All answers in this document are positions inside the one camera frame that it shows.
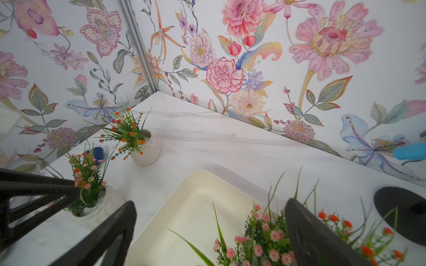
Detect potted plant orange flowers left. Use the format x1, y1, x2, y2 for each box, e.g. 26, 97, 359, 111
99, 108, 162, 167

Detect cream storage tray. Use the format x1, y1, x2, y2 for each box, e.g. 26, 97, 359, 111
124, 170, 265, 266

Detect potted plant pink flowers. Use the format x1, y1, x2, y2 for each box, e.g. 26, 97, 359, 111
65, 143, 125, 231

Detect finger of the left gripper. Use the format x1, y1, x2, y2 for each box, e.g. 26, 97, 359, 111
1, 168, 81, 244

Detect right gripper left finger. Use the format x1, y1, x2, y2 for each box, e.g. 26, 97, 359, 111
51, 201, 137, 266

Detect potted plant red flowers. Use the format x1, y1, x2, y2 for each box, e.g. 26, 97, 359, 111
314, 199, 408, 266

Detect blue microphone on black stand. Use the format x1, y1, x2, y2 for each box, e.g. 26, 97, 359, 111
373, 141, 426, 246

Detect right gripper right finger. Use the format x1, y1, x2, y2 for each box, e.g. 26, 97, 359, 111
285, 198, 371, 266

